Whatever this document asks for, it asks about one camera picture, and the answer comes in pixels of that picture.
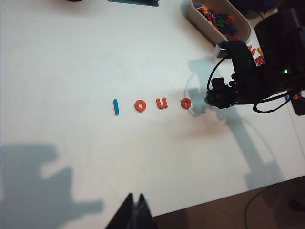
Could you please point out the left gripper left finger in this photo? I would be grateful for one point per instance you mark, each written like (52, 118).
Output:
(124, 217)

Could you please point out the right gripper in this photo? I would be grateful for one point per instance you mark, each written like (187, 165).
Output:
(245, 81)

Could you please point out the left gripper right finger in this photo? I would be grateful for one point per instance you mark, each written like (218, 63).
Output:
(145, 217)

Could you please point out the orange letter o magnet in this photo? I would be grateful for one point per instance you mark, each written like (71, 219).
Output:
(182, 102)
(136, 107)

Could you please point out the blue letter l magnet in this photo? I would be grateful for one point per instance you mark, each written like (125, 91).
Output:
(116, 107)

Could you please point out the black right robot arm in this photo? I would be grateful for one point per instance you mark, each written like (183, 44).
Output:
(281, 47)

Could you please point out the orange letter u magnet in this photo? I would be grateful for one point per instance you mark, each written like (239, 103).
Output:
(163, 107)

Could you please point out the yellow letter magnet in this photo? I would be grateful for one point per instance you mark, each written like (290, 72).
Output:
(260, 51)

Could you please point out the green letter magnet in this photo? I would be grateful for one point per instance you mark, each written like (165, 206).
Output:
(221, 21)

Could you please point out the letter magnet box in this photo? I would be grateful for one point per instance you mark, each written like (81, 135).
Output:
(133, 2)

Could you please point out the beige oval pulp tray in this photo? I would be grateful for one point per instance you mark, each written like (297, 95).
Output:
(205, 26)

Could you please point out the flat black object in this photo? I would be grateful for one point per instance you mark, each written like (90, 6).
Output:
(299, 105)

